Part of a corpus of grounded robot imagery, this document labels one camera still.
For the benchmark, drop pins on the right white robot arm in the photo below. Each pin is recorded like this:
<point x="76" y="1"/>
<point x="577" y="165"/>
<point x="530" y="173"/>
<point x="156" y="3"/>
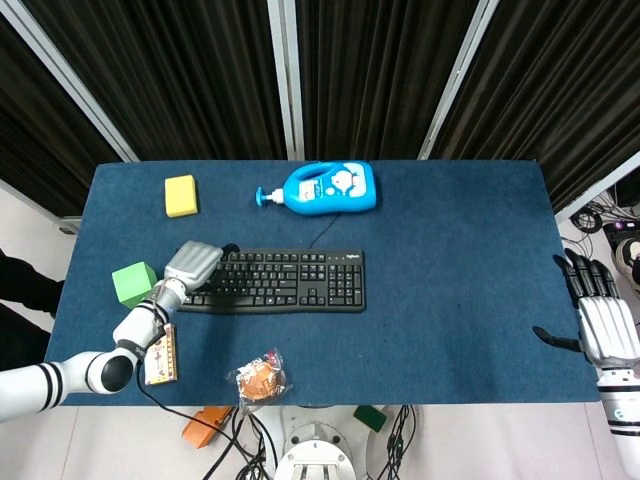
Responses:
<point x="622" y="415"/>

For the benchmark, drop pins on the green cube block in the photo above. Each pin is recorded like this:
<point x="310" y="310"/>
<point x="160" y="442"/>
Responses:
<point x="134" y="283"/>

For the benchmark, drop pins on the black sneaker with white sole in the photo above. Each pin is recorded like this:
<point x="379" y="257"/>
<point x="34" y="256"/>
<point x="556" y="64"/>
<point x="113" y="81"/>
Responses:
<point x="626" y="257"/>

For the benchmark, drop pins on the yellow sponge block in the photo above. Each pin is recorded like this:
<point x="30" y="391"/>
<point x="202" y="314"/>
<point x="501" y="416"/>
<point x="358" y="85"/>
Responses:
<point x="181" y="196"/>

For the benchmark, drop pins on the black computer keyboard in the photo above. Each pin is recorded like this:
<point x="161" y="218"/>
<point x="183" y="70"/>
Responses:
<point x="285" y="282"/>

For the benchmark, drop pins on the small printed card box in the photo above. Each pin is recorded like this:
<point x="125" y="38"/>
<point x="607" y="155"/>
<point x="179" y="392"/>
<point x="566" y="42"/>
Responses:
<point x="162" y="359"/>

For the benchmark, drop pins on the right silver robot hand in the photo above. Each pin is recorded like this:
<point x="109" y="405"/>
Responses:
<point x="600" y="305"/>

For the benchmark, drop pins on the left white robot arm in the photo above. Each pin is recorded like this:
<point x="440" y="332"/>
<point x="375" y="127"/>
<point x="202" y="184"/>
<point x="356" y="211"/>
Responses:
<point x="100" y="357"/>

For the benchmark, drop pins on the blue table mat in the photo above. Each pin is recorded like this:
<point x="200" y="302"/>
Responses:
<point x="310" y="280"/>

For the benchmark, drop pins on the packaged orange snack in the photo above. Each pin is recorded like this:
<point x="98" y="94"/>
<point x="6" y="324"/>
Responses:
<point x="260" y="382"/>

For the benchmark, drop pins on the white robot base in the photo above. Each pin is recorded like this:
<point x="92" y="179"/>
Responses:
<point x="315" y="452"/>

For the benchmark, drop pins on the orange foot pedal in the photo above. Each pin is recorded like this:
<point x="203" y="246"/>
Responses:
<point x="204" y="426"/>

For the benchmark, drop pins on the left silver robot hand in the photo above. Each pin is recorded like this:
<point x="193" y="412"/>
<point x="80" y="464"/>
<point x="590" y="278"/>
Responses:
<point x="194" y="262"/>

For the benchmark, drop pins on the blue pump lotion bottle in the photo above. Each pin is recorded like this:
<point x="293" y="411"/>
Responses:
<point x="327" y="189"/>

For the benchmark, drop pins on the green foot pedal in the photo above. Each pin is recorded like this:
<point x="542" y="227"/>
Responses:
<point x="370" y="416"/>

